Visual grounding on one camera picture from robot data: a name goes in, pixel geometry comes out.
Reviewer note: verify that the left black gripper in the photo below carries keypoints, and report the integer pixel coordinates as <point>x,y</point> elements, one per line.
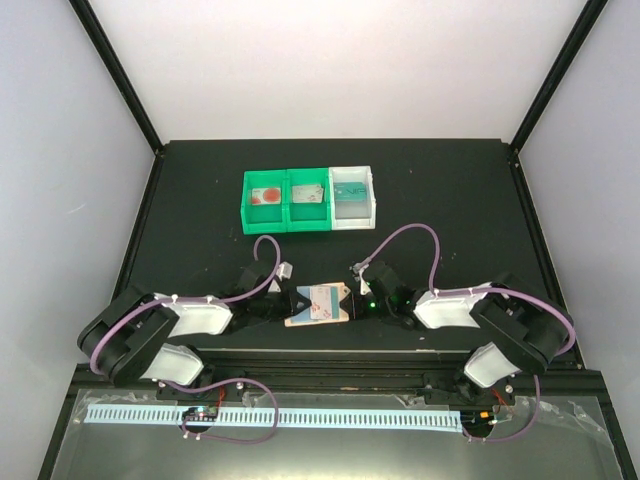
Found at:
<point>290,306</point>

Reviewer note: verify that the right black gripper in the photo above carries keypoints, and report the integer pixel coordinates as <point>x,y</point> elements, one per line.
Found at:
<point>358,312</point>

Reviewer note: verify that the white VIP card page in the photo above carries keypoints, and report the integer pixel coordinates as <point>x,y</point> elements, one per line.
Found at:
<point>307,194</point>
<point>323,302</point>

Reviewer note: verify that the red white card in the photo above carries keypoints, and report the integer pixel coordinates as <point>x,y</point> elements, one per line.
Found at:
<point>266,196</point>

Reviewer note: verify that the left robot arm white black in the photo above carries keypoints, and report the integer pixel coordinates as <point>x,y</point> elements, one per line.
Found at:
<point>131,339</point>

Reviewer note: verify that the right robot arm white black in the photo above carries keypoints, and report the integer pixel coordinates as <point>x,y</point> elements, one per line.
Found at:
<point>525,333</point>

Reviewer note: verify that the middle green bin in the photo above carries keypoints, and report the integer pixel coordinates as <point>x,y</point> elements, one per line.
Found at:
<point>308,217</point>

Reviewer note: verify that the green bin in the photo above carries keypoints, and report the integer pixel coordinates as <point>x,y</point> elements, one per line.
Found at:
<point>308,217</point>
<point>267,218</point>

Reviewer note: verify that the left green bin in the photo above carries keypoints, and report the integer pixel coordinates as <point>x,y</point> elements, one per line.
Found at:
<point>267,218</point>

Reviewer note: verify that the white bin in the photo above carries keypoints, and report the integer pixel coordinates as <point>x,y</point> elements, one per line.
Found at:
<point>353,216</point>

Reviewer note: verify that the left small circuit board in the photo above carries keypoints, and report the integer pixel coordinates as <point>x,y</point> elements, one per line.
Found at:
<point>200,414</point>

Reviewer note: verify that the small circuit board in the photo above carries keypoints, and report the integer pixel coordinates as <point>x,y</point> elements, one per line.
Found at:
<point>200,414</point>
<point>478,417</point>

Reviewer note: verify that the right small circuit board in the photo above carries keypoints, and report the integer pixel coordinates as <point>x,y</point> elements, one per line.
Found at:
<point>478,417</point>

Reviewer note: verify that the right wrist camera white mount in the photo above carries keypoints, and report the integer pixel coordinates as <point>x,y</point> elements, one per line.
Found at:
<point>358,271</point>

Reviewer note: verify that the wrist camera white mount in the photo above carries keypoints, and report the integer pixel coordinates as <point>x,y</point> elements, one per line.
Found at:
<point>283,274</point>
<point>358,271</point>

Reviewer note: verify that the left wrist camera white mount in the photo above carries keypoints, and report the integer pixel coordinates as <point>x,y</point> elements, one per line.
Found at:
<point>283,274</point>

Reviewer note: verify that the white slotted cable duct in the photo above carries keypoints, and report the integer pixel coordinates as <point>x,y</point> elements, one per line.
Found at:
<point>309,418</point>

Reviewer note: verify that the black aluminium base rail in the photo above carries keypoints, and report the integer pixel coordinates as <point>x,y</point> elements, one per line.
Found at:
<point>433,376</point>

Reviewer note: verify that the left black frame post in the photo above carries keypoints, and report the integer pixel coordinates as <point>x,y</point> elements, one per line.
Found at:
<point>103,46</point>

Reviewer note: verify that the black frame post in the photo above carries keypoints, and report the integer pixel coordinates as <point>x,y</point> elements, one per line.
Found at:
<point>103,46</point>
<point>571,47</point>

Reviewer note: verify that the right black frame post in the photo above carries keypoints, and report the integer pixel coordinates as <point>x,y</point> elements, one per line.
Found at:
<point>571,47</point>

